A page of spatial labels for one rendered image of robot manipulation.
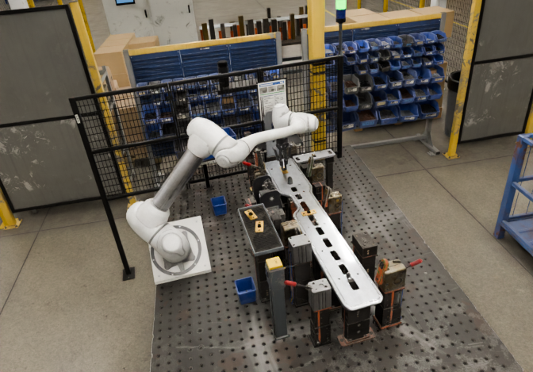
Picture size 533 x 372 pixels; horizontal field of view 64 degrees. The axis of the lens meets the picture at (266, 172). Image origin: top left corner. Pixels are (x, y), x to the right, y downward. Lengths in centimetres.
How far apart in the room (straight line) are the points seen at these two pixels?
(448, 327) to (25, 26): 366
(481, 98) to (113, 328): 412
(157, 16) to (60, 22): 490
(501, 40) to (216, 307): 379
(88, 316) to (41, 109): 184
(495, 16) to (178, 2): 571
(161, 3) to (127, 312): 637
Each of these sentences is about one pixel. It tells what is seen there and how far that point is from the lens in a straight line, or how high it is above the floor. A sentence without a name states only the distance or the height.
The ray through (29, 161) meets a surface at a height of 67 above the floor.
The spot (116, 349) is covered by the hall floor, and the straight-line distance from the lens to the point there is 332.
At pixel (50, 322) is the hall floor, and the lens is 373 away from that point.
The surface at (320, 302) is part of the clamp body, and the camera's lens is 197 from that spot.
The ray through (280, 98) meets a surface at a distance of 319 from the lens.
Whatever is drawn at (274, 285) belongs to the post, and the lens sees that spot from 195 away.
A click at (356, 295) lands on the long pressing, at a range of 199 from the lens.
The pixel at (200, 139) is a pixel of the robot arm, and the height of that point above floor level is 152.
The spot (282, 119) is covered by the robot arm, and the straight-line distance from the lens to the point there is 257.
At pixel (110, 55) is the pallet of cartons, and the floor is 100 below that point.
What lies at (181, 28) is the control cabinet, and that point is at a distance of 881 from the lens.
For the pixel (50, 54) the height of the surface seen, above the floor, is 162.
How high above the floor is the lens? 244
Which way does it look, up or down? 31 degrees down
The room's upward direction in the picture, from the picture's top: 5 degrees counter-clockwise
